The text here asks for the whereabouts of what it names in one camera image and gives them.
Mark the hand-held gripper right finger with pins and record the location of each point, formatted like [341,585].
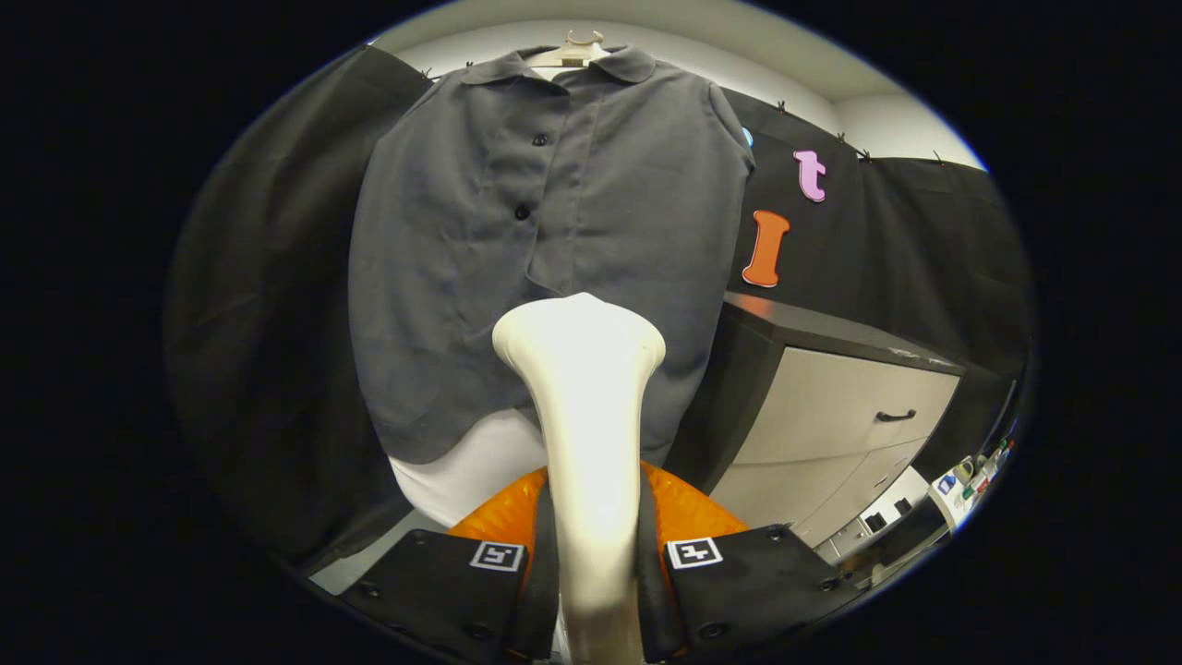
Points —
[757,582]

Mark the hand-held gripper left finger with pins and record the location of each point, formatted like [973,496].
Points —
[443,591]

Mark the cream white garment steamer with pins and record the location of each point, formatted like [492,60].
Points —
[586,416]

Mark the dark grey button shirt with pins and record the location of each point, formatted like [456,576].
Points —
[462,277]

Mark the grey drawer cabinet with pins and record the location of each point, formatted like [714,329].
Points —
[831,406]

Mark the colourful clutter items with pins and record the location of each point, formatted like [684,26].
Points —
[970,471]

